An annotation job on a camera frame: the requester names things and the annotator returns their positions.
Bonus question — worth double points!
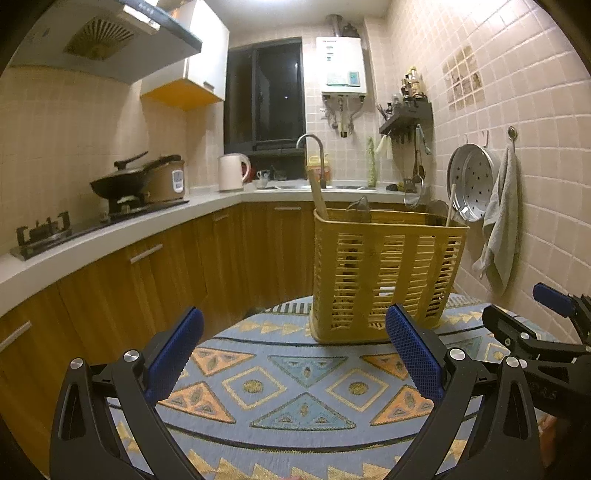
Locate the yellow oil bottle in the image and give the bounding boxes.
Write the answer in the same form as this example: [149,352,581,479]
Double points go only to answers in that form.
[307,154,331,184]

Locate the black gas stove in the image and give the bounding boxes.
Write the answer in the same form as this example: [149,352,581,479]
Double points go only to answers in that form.
[10,196,191,260]

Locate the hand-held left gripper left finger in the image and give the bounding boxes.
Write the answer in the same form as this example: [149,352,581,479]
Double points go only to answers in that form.
[48,305,206,480]

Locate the dark window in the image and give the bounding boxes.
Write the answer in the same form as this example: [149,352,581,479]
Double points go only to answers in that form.
[223,38,308,156]

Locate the chrome faucet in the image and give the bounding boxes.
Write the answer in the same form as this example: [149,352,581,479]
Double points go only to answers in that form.
[295,134,328,189]

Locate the wooden base cabinets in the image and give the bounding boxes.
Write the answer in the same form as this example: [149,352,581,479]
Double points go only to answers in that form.
[0,201,432,462]

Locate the patterned tablecloth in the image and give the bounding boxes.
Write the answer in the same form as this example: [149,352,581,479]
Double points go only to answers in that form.
[105,293,557,480]

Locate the range hood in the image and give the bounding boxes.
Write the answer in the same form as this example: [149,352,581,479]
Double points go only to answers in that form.
[8,0,204,87]

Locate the pointed metal spoon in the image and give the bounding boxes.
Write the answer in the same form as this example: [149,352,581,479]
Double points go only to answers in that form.
[344,196,373,223]

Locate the round metal spoon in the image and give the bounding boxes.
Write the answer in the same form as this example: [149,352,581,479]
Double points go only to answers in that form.
[425,199,451,228]

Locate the black wok with lid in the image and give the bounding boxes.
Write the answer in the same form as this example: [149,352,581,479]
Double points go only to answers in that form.
[89,151,153,209]

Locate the black wall spice rack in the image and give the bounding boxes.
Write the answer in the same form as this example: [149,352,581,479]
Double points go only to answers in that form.
[379,102,434,136]

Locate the metal steamer tray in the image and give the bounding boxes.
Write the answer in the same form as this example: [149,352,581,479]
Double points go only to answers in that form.
[445,143,502,223]

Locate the wooden utensil handle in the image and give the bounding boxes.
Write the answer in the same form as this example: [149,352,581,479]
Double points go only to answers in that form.
[307,172,325,220]

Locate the green loofah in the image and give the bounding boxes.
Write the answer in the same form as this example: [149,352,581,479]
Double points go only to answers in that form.
[366,137,379,188]

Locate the hanging kitchen tongs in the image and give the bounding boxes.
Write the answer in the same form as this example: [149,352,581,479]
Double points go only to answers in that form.
[415,124,433,156]

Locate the white wall cabinet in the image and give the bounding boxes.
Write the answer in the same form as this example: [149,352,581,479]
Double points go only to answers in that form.
[140,0,230,112]

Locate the white electric kettle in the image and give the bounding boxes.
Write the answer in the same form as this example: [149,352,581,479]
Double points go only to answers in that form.
[217,153,252,193]

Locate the grey hanging towel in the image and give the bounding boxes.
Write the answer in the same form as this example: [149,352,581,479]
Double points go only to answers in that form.
[471,143,521,297]

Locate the brown rice cooker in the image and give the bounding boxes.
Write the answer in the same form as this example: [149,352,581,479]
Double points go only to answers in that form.
[144,154,188,204]

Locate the metal mesh strainer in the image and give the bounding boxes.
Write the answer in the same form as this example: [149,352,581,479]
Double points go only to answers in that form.
[403,178,426,209]

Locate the long wooden chopstick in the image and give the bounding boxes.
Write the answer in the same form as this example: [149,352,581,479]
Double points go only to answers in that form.
[444,184,458,228]

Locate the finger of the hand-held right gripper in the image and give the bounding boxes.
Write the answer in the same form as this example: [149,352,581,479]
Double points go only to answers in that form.
[481,304,591,418]
[532,282,591,331]

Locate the yellow slotted utensil basket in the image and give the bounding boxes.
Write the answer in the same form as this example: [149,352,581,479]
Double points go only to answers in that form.
[308,208,471,343]

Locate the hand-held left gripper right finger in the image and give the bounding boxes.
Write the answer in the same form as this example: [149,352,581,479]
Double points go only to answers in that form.
[385,302,544,480]

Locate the steel sink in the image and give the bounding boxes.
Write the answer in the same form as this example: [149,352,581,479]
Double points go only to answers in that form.
[257,183,378,191]

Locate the white water heater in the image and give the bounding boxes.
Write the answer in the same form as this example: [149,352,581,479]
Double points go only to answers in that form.
[316,36,369,96]

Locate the water heater pipes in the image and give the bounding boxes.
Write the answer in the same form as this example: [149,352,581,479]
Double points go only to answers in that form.
[322,95,366,138]

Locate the seasoning bottles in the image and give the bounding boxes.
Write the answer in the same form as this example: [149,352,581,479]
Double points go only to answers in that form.
[400,67,424,100]

